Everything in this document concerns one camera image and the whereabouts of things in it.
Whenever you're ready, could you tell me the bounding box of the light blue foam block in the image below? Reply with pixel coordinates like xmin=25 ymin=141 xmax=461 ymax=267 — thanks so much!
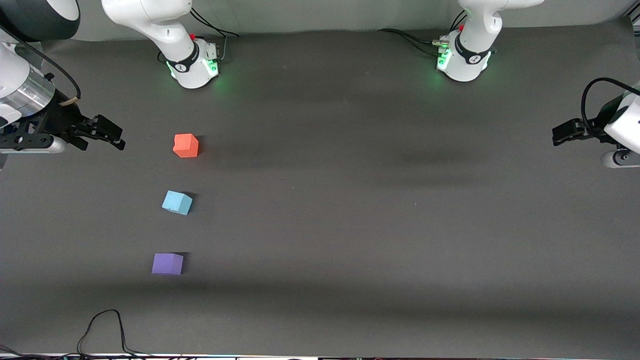
xmin=161 ymin=190 xmax=193 ymax=216

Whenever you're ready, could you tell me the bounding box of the orange foam block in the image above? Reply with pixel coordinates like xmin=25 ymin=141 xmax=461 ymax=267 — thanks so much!
xmin=173 ymin=133 xmax=199 ymax=159

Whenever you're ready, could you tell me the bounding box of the purple foam block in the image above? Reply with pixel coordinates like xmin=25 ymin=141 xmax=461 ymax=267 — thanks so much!
xmin=151 ymin=253 xmax=184 ymax=276

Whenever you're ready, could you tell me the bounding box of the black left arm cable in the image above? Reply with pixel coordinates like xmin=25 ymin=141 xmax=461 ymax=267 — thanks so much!
xmin=581 ymin=77 xmax=640 ymax=136

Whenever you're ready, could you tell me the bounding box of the black right base cable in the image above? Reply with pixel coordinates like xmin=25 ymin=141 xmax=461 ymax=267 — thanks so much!
xmin=189 ymin=4 xmax=240 ymax=63

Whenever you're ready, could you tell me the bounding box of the black base cable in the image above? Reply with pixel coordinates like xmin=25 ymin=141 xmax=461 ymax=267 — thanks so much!
xmin=377 ymin=10 xmax=468 ymax=57
xmin=189 ymin=4 xmax=240 ymax=63

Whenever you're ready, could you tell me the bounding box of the black looped table cable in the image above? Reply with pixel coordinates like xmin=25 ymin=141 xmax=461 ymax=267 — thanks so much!
xmin=77 ymin=309 xmax=151 ymax=358

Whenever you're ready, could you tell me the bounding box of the black left base cable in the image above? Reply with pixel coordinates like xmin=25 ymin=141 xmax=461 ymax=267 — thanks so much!
xmin=377 ymin=10 xmax=468 ymax=57

